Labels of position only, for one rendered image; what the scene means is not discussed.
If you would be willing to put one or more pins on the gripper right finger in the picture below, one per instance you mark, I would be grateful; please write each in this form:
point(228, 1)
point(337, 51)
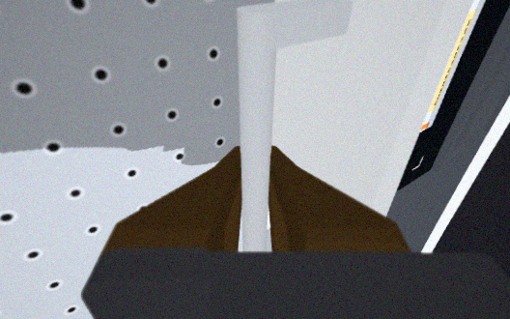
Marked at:
point(320, 217)

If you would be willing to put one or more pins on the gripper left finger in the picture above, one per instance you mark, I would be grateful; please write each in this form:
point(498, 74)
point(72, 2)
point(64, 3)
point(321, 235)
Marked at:
point(192, 215)

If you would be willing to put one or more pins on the white lab instrument with drawer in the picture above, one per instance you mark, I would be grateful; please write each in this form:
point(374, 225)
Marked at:
point(343, 87)

